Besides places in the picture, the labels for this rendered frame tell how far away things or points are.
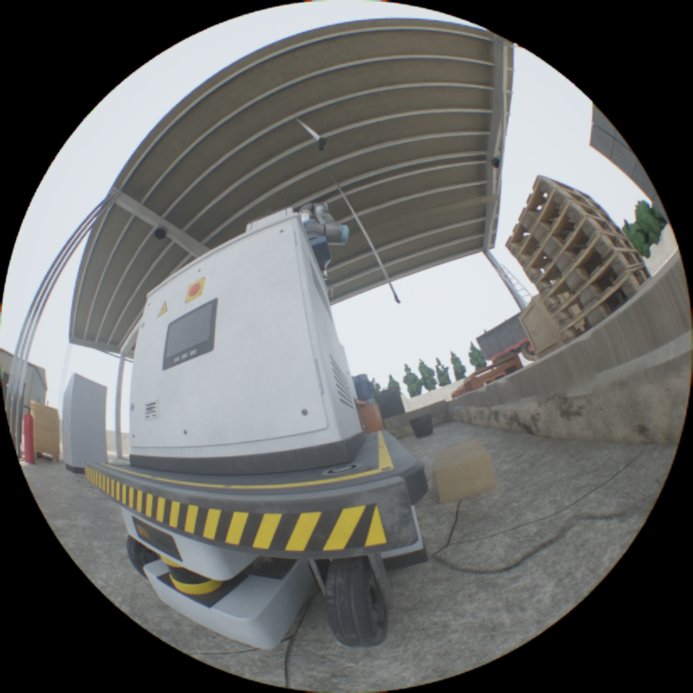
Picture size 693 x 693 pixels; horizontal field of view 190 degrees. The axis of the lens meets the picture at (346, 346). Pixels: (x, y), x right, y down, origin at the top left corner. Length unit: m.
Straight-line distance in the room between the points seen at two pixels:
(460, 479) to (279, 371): 0.66
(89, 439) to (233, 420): 3.08
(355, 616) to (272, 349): 0.37
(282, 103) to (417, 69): 2.59
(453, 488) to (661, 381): 0.69
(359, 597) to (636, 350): 0.71
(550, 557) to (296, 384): 0.54
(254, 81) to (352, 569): 4.79
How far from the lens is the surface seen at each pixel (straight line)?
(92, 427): 3.36
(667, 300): 0.62
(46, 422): 4.34
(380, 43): 5.01
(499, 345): 9.56
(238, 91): 4.59
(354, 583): 0.29
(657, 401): 0.66
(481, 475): 0.79
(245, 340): 0.35
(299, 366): 0.29
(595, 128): 2.03
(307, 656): 0.44
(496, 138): 6.59
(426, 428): 2.88
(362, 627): 0.31
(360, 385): 2.69
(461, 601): 0.45
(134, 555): 0.62
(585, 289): 1.75
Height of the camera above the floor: 0.36
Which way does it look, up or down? 22 degrees up
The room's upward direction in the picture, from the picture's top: 15 degrees counter-clockwise
